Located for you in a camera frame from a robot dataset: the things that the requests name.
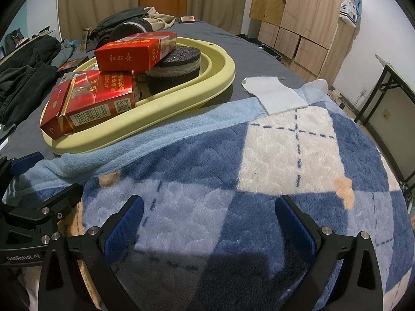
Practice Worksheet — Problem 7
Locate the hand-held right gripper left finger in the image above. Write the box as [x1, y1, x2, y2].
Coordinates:
[37, 194, 145, 311]

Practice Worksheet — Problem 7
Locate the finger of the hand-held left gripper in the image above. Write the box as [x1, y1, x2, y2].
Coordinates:
[0, 184, 84, 238]
[0, 152, 44, 201]

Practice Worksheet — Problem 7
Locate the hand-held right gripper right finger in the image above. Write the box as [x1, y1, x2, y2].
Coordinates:
[275, 194, 385, 311]

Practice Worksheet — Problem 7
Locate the red carton with gold print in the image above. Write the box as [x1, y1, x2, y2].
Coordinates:
[39, 70, 137, 136]

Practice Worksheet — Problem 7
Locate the red carton with white patch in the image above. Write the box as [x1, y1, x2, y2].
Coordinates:
[95, 37, 163, 72]

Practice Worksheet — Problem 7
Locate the yellow plastic basin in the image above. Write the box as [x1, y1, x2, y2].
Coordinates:
[39, 37, 236, 155]

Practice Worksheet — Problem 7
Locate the black round tin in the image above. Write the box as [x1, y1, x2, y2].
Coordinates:
[109, 19, 156, 43]

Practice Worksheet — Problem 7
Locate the red and white carton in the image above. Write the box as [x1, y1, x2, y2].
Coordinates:
[107, 32, 178, 59]

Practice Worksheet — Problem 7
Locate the black clothing pile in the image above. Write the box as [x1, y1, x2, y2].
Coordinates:
[0, 35, 70, 127]

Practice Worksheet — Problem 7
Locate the blue checkered fleece blanket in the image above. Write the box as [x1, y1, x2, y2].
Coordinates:
[2, 79, 411, 311]

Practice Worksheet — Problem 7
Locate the dark box with orange print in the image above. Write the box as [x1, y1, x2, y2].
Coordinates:
[58, 56, 89, 72]

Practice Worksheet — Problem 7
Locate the white cloth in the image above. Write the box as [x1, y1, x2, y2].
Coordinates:
[240, 76, 308, 115]

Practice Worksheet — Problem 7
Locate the dark green clothing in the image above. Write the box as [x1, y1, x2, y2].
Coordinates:
[91, 6, 153, 44]

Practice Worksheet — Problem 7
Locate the black folding table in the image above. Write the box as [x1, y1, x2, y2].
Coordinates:
[353, 54, 415, 185]

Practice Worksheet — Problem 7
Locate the beige clothing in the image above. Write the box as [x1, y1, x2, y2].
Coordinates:
[143, 6, 177, 33]

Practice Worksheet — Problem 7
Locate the wooden wardrobe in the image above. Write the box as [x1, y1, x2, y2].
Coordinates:
[249, 0, 365, 88]

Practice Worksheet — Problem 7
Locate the hanging white plastic bag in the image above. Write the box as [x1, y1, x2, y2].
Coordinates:
[339, 0, 362, 28]

